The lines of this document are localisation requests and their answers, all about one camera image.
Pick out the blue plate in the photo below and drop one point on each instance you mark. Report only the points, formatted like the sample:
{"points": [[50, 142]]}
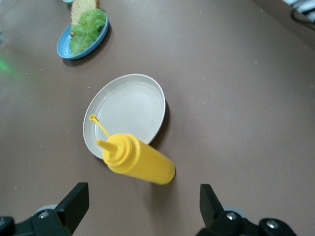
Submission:
{"points": [[64, 50]]}

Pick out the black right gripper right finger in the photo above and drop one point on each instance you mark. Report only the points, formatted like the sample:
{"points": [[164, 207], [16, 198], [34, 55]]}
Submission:
{"points": [[214, 216]]}

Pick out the yellow mustard squeeze bottle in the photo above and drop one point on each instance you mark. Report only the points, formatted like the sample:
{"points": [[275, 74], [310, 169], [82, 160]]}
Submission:
{"points": [[147, 162]]}

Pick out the green lettuce leaf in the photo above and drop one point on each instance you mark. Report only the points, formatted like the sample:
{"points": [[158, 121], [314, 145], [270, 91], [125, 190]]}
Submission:
{"points": [[86, 27]]}

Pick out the beige plate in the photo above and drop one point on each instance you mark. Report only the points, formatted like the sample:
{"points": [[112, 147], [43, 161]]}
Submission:
{"points": [[130, 108]]}

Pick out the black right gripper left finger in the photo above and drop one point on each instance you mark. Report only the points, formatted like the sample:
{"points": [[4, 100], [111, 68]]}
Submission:
{"points": [[71, 211]]}

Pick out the brown bread slice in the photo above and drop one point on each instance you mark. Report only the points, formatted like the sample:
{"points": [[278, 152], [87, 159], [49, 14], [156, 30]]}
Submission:
{"points": [[81, 6]]}

